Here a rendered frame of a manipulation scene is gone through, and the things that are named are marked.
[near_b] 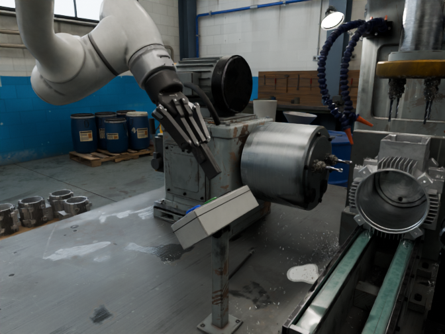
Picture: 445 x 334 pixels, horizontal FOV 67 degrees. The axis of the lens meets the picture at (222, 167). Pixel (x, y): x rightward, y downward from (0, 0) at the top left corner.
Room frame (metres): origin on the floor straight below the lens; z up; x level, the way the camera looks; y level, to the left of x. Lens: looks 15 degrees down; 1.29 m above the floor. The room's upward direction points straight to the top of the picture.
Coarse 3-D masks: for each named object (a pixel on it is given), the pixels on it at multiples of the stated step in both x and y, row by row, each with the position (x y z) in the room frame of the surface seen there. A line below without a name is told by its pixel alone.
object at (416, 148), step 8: (392, 136) 0.91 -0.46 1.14; (400, 136) 0.91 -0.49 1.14; (408, 136) 0.90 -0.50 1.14; (384, 144) 0.82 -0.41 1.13; (392, 144) 0.81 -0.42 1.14; (400, 144) 0.80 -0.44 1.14; (408, 144) 0.79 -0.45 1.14; (416, 144) 0.78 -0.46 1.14; (424, 144) 0.77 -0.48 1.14; (384, 152) 0.82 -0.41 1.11; (392, 152) 0.81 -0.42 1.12; (400, 152) 0.80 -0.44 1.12; (408, 152) 0.79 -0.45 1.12; (416, 152) 0.78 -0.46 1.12; (424, 152) 0.77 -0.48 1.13; (416, 160) 0.78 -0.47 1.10; (424, 160) 0.78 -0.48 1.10; (424, 168) 0.79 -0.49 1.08
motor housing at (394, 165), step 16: (384, 160) 0.77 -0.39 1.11; (400, 160) 0.79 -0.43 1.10; (368, 176) 0.78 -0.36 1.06; (416, 176) 0.72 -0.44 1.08; (352, 192) 0.80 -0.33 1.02; (368, 192) 0.87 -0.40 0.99; (432, 192) 0.70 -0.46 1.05; (352, 208) 0.79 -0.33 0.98; (368, 208) 0.82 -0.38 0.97; (384, 208) 0.87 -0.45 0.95; (400, 208) 0.88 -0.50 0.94; (416, 208) 0.84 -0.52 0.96; (432, 208) 0.69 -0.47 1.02; (368, 224) 0.76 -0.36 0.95; (384, 224) 0.77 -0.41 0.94; (400, 224) 0.77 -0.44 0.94; (416, 224) 0.72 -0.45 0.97
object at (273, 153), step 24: (264, 144) 0.93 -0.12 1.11; (288, 144) 0.89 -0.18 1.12; (312, 144) 0.89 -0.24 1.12; (240, 168) 0.96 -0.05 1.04; (264, 168) 0.90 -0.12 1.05; (288, 168) 0.86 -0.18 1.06; (312, 168) 0.88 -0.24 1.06; (264, 192) 0.92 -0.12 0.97; (288, 192) 0.87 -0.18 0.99; (312, 192) 0.88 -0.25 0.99
